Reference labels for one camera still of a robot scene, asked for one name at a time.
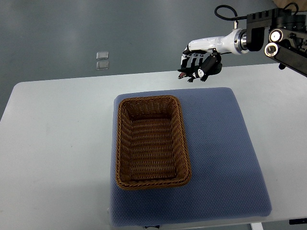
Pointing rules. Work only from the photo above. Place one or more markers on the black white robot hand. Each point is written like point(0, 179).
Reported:
point(207, 52)

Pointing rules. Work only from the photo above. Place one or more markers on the dark toy crocodile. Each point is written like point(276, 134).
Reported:
point(197, 73)

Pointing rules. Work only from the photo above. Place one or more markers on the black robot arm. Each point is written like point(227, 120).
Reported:
point(282, 35)

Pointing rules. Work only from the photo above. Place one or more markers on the brown wicker basket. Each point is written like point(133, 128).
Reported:
point(151, 144)

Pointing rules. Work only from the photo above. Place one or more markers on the blue quilted mat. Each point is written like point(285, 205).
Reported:
point(226, 178)

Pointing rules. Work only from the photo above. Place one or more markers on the upper clear floor tile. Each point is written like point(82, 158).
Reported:
point(101, 55)

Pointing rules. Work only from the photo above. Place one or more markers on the white table leg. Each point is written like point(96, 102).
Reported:
point(257, 226)

